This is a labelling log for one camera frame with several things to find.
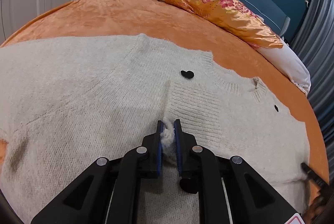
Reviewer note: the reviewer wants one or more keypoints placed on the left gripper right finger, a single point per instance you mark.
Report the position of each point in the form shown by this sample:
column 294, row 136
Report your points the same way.
column 229, row 190

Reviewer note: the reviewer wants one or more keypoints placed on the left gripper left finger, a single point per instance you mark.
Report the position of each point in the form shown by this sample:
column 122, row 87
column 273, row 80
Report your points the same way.
column 108, row 190

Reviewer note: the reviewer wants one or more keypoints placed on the cream knitted sweater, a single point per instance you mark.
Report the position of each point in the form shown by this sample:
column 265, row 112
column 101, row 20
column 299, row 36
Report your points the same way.
column 68, row 101

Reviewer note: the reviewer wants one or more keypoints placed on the person's right hand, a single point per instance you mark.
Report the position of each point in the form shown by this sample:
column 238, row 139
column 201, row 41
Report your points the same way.
column 321, row 209

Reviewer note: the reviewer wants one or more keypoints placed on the grey pleated curtain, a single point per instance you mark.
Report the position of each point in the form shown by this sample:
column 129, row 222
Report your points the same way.
column 313, row 44

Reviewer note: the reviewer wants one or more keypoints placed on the orange velvet bedspread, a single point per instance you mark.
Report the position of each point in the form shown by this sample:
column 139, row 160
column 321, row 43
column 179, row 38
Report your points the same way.
column 160, row 20

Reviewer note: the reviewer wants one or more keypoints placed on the orange floral satin pillowcase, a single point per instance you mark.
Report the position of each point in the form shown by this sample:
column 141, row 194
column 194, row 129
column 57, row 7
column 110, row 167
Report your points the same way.
column 234, row 17

